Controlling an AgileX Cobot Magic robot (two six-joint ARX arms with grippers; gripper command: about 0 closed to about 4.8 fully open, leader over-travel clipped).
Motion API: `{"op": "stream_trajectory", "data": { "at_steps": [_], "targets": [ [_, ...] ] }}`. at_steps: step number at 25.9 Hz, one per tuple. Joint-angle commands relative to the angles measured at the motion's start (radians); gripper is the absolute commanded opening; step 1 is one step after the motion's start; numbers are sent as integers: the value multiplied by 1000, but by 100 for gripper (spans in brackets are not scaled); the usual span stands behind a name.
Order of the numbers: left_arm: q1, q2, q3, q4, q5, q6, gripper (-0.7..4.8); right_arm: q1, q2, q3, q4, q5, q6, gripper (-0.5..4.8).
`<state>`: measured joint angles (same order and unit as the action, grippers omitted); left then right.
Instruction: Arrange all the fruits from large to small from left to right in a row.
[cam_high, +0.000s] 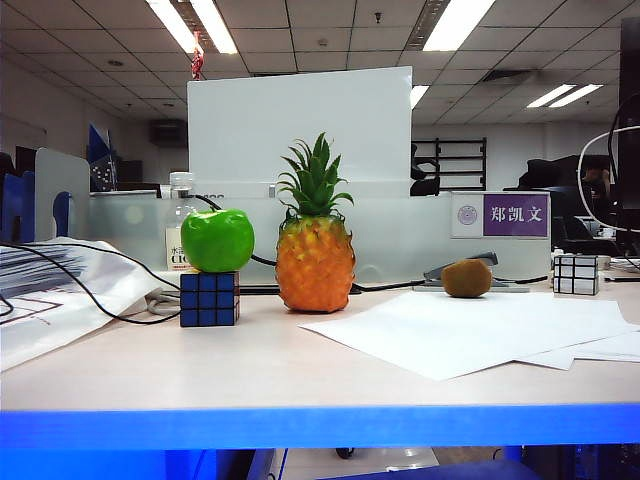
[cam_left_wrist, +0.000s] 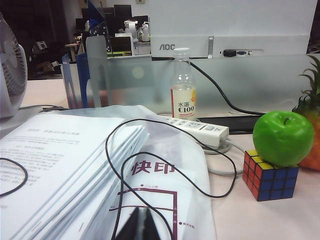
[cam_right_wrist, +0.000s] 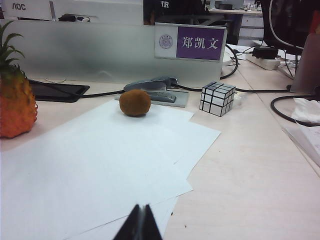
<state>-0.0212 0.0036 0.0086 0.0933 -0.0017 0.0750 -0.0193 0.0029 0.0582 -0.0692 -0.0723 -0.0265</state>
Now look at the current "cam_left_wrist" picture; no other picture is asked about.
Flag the frosted desk partition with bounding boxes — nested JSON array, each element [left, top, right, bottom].
[[106, 53, 320, 118]]

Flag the white printed plastic bag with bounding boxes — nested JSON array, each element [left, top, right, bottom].
[[72, 104, 217, 240]]

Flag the green plastic apple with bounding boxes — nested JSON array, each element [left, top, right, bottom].
[[252, 110, 315, 168]]

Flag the blue file holder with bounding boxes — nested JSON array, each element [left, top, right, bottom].
[[61, 51, 91, 110]]

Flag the stack of printed paper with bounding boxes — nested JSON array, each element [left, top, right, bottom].
[[0, 113, 151, 240]]

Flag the clear C100 drink bottle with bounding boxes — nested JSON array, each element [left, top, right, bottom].
[[170, 47, 198, 122]]

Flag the white power strip cord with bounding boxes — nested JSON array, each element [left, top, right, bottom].
[[201, 138, 247, 176]]

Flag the thin black cable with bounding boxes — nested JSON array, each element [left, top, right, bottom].
[[104, 118, 238, 240], [0, 157, 29, 199]]

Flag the white AOC monitor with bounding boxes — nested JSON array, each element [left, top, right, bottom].
[[148, 0, 317, 61]]

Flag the coloured Rubik's cube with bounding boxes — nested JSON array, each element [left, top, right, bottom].
[[242, 149, 300, 202]]

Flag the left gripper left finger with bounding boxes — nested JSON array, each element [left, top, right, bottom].
[[117, 206, 144, 240]]

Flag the white translucent file holder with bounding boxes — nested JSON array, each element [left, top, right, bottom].
[[85, 35, 109, 109]]

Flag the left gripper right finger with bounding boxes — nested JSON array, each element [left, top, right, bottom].
[[146, 208, 173, 240]]

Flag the blue triangular board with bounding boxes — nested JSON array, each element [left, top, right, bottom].
[[86, 0, 109, 35]]

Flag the white desk fan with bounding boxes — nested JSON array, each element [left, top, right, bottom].
[[0, 11, 43, 140]]

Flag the white power strip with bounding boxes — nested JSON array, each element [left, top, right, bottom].
[[157, 113, 230, 148]]

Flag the black flat monitor base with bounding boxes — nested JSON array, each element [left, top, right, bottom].
[[197, 115, 266, 135]]

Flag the thick black monitor cable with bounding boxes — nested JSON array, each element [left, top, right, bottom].
[[189, 60, 266, 117]]

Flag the white background appliance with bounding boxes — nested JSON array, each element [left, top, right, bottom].
[[123, 19, 141, 41]]

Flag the black-white dotted pattern board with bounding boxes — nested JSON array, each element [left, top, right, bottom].
[[89, 21, 109, 38]]

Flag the plastic pineapple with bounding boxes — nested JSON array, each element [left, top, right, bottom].
[[291, 53, 320, 172]]

